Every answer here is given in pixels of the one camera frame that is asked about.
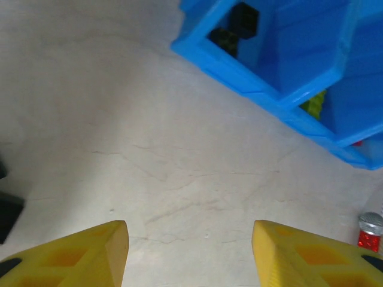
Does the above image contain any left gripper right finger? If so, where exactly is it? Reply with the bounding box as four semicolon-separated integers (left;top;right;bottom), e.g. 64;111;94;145
252;220;383;287

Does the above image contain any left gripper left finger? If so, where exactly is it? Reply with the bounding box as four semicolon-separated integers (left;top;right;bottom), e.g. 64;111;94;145
0;220;130;287

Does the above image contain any black lego brick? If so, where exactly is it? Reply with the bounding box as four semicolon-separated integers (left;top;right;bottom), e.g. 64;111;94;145
229;2;260;40
208;28;241;58

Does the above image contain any red bottle with silver cap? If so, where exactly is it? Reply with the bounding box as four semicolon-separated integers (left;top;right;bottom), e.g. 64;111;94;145
357;211;383;255

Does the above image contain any blue plastic bin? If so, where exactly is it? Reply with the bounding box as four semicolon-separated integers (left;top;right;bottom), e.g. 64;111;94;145
279;0;383;147
332;125;383;171
170;0;352;104

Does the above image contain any green lego brick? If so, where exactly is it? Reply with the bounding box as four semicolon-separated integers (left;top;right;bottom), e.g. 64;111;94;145
300;89;327;120

